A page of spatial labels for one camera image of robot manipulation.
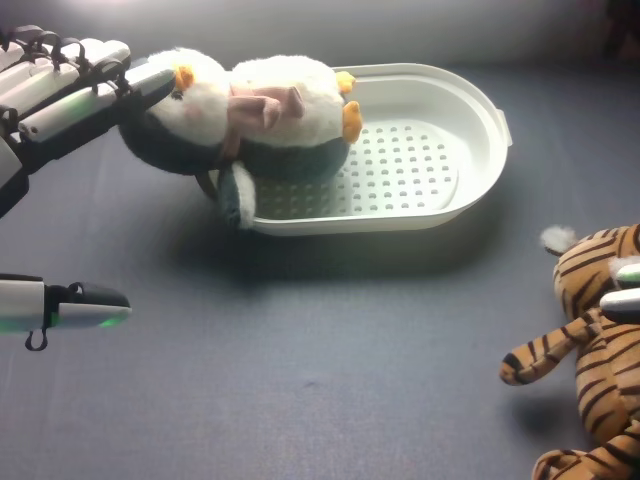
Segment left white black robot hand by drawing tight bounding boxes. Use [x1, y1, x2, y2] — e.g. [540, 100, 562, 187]
[0, 24, 177, 352]

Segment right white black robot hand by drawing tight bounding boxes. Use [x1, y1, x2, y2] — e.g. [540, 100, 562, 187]
[598, 261, 640, 327]

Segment orange striped tiger plush toy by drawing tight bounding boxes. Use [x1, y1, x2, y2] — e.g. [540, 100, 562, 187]
[498, 223, 640, 480]

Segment white grey penguin plush toy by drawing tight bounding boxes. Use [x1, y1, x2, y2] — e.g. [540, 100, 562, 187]
[116, 46, 363, 232]

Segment white perforated plastic tray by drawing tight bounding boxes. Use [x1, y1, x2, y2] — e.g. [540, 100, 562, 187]
[248, 61, 514, 238]

